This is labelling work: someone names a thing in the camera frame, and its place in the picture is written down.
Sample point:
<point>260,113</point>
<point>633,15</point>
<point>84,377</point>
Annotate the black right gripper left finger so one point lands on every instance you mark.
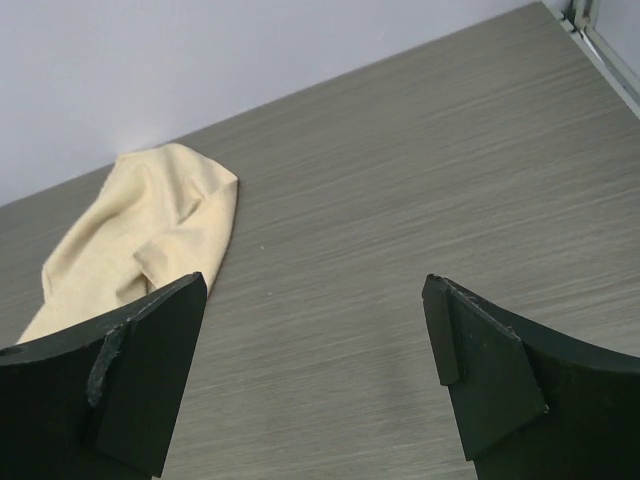
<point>100,400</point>

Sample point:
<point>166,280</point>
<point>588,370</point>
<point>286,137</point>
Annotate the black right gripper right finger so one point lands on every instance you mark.
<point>531,402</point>

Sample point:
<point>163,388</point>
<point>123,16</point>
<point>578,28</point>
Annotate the beige cloth napkin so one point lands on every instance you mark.
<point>161,214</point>

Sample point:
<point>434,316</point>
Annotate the aluminium frame rail right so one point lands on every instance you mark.
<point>608,33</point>

